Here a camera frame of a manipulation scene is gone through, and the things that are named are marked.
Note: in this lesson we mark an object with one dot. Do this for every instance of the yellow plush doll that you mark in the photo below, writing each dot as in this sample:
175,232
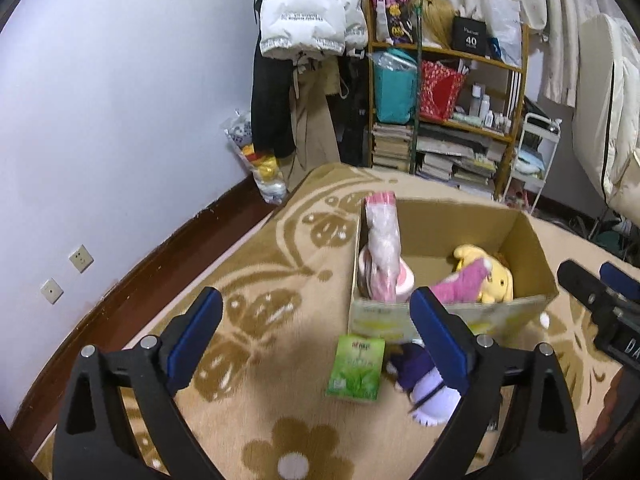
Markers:
498,286

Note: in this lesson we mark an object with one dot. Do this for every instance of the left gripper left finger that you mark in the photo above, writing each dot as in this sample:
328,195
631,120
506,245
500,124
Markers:
94,439

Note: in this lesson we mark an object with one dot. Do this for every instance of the black box 40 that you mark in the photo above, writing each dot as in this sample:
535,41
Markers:
469,36

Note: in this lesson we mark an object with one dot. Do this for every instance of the stack of books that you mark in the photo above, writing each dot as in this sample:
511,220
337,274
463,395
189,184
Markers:
391,146
461,159

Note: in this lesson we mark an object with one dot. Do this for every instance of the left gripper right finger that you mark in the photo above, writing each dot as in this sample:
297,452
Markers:
539,438

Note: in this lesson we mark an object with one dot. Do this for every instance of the plastic bag with toys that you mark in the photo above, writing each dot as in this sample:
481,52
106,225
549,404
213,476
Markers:
263,166

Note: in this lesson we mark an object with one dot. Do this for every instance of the pink black printed bag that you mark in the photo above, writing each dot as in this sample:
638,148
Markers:
393,21

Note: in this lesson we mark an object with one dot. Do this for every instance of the pink plush toy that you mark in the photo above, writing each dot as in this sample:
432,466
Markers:
463,286

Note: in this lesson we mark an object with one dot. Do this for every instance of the pink wrapped plush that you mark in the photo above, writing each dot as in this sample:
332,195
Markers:
382,275

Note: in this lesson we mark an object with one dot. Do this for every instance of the wall socket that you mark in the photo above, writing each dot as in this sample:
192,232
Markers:
81,259
51,291

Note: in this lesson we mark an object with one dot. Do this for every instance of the teal bag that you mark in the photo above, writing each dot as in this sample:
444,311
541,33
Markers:
395,79

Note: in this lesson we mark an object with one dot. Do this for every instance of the upper wall socket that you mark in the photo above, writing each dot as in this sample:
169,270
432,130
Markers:
81,259

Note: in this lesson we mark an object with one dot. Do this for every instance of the stack of books right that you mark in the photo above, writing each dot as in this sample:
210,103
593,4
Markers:
461,159

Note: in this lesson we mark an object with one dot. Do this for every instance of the wooden shelf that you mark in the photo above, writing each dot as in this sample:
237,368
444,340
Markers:
512,99

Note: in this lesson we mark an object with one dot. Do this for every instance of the stack of books left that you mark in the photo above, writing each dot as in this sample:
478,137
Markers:
391,146

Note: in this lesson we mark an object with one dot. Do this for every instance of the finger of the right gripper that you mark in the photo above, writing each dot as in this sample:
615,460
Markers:
586,288
619,281

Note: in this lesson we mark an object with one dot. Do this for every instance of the purple plush doll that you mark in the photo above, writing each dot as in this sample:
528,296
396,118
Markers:
415,374

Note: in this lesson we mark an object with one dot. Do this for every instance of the green tissue pack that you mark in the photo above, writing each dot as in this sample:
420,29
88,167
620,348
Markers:
357,369

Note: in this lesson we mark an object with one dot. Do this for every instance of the white puffer jacket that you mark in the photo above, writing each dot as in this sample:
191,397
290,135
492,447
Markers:
304,30

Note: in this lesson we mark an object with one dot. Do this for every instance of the lower wall socket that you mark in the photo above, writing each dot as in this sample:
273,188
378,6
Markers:
51,291

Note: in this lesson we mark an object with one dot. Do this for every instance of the cardboard box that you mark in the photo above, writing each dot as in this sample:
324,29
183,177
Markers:
430,231

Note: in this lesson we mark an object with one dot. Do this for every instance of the blonde wig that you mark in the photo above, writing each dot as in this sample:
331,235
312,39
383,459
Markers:
437,22

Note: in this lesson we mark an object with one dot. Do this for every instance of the black coat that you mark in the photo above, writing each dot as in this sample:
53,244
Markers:
270,112

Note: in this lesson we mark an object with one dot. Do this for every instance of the beige coat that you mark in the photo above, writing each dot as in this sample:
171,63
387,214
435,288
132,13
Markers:
313,131

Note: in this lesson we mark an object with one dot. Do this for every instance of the red gift bag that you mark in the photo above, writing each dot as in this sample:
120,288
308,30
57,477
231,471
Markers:
440,88

